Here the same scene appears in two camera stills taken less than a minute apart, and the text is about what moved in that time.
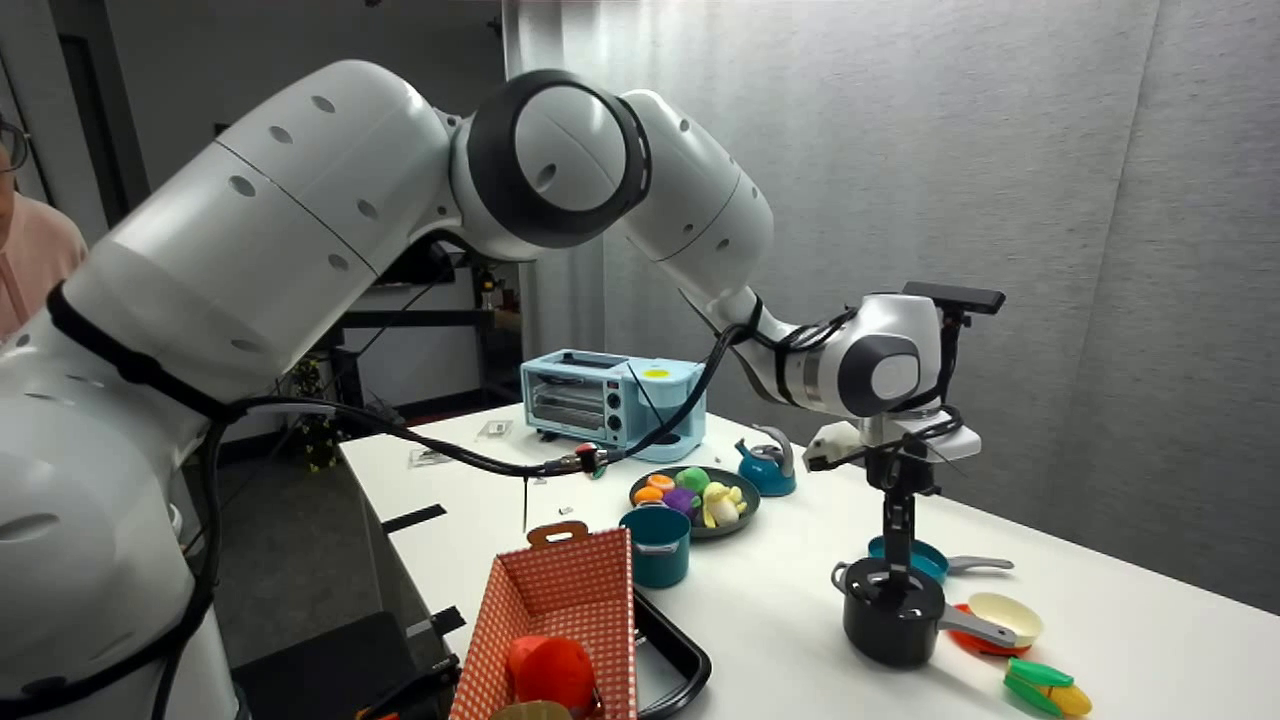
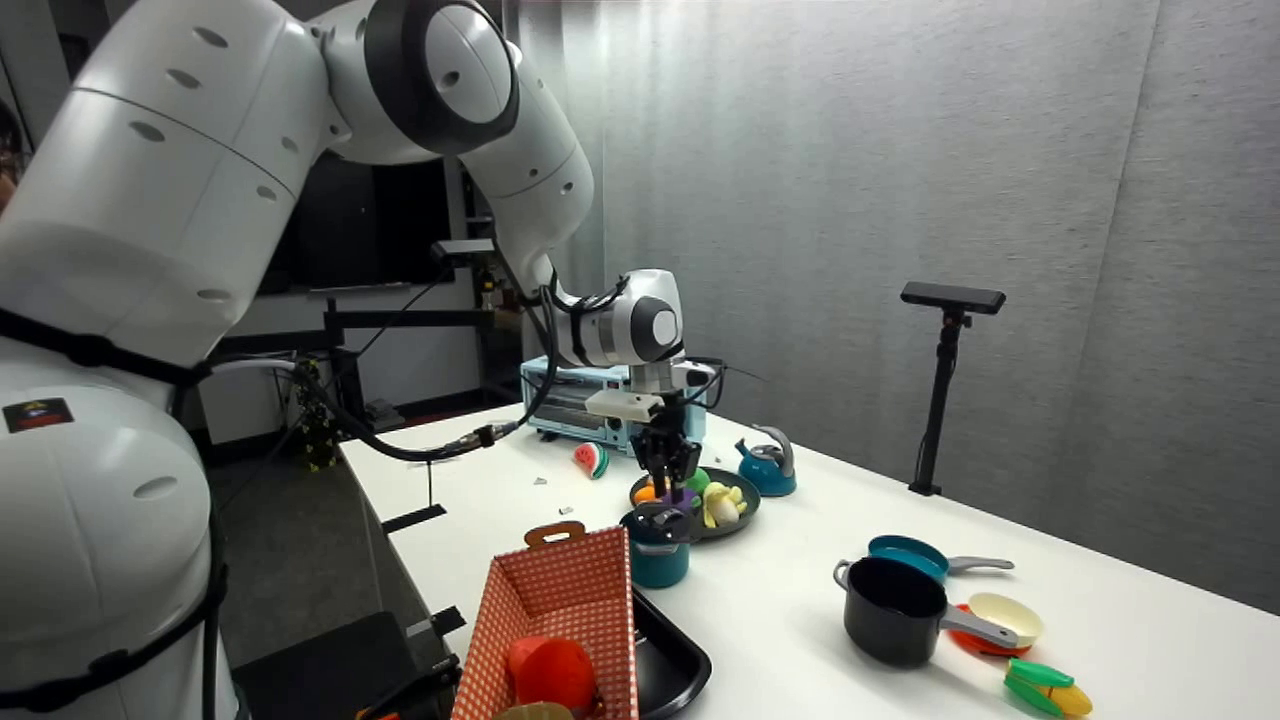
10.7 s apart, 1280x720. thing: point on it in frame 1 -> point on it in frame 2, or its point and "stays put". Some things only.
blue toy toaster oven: (612, 403) stays put
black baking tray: (671, 664) stays put
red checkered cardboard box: (572, 584) stays put
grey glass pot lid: (884, 584) -> (659, 524)
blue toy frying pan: (933, 556) stays put
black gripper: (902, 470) -> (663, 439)
